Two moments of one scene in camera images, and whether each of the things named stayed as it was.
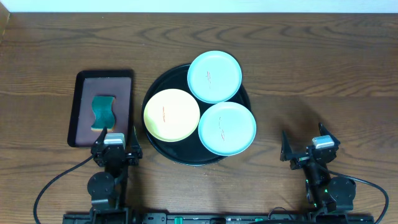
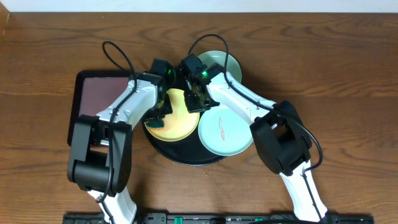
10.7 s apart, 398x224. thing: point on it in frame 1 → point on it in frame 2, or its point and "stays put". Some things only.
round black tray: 191,151 stays put
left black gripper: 137,154 → 168,111
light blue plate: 227,128 stays put
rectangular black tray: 119,84 stays put
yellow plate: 171,115 stays put
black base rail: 217,218 stays put
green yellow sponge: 102,107 → 155,124
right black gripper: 287,154 → 191,107
